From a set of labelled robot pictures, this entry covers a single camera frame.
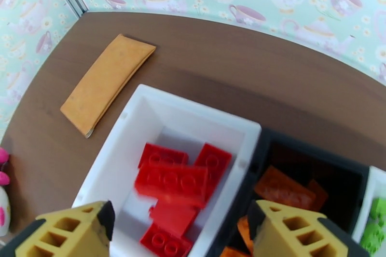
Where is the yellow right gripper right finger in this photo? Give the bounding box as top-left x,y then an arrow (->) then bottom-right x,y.
247,200 -> 371,257

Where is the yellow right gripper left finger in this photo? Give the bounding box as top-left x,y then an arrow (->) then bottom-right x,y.
0,201 -> 116,257

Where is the small green lego brick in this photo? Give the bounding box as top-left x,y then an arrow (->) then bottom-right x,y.
360,222 -> 386,256

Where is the red lego brick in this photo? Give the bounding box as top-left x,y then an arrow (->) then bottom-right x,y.
149,201 -> 200,238
138,143 -> 190,170
134,162 -> 209,209
139,224 -> 194,257
193,143 -> 233,203

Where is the long green lego plate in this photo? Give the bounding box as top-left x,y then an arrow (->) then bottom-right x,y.
370,197 -> 386,221

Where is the white bin with green legos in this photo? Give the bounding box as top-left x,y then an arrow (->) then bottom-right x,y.
351,165 -> 386,257

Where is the white bin with red legos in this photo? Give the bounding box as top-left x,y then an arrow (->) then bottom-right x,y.
72,83 -> 262,257

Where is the pink white striped toy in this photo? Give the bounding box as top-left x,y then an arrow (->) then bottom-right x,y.
0,147 -> 12,237

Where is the black bin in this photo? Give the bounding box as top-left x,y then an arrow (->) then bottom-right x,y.
206,128 -> 371,257

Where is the orange folded cloth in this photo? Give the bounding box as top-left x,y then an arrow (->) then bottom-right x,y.
60,33 -> 157,139

